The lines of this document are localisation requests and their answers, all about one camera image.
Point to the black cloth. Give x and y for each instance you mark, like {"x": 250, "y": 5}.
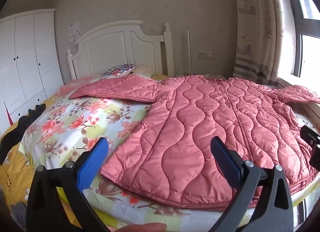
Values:
{"x": 17, "y": 129}

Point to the patterned round pillow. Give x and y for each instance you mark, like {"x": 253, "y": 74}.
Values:
{"x": 120, "y": 69}

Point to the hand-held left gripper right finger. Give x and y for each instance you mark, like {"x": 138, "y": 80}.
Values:
{"x": 226, "y": 162}

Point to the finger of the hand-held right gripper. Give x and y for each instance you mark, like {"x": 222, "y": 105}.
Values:
{"x": 313, "y": 138}

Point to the printed beige curtain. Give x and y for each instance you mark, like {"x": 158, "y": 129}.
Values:
{"x": 255, "y": 34}

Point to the yellow printed bed sheet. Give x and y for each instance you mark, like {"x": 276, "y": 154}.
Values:
{"x": 12, "y": 179}

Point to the white wardrobe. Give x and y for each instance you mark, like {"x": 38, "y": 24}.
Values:
{"x": 25, "y": 59}

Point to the pale floral pillow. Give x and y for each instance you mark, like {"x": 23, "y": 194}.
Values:
{"x": 143, "y": 70}

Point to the person's left hand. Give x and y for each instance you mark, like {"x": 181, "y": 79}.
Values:
{"x": 142, "y": 228}

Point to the white wall paper notice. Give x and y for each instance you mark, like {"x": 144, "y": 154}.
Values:
{"x": 74, "y": 30}

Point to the floral bed sheet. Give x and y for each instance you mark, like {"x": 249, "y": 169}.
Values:
{"x": 75, "y": 122}

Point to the dark framed window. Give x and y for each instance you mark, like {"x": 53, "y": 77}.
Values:
{"x": 297, "y": 47}

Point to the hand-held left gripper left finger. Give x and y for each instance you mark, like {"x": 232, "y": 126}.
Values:
{"x": 96, "y": 162}

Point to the pink quilted jacket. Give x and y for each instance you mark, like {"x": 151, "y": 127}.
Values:
{"x": 200, "y": 127}

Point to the white wooden headboard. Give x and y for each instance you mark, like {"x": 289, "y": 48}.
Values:
{"x": 107, "y": 47}

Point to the beige wall socket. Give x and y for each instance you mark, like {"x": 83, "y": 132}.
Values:
{"x": 206, "y": 55}

